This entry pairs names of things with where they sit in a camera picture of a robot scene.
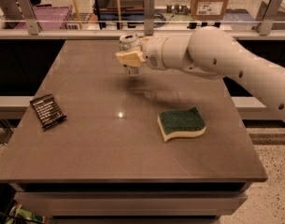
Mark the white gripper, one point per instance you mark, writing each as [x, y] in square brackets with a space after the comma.
[151, 52]

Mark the silver 7up soda can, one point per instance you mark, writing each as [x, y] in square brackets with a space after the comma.
[128, 42]

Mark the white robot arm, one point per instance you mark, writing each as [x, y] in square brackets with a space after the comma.
[210, 52]

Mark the black rxbar chocolate wrapper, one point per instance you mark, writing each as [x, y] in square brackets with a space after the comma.
[47, 110]

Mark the orange and blue cart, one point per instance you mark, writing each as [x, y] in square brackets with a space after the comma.
[130, 11]

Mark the cardboard box with label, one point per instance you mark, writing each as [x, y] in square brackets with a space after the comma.
[208, 9]

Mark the green and yellow sponge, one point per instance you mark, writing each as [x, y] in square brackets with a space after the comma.
[181, 124]

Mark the yellow pole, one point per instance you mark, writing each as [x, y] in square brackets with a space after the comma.
[75, 4]

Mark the purple plastic crate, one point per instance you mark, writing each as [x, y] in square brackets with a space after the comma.
[52, 18]

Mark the middle metal rail bracket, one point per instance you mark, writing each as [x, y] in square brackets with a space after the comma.
[148, 17]

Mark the metal rail bracket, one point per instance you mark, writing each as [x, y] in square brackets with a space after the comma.
[148, 17]
[270, 16]
[27, 11]

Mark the left metal rail bracket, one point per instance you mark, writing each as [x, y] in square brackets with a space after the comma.
[27, 11]

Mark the right metal rail bracket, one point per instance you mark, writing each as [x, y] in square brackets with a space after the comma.
[270, 16]

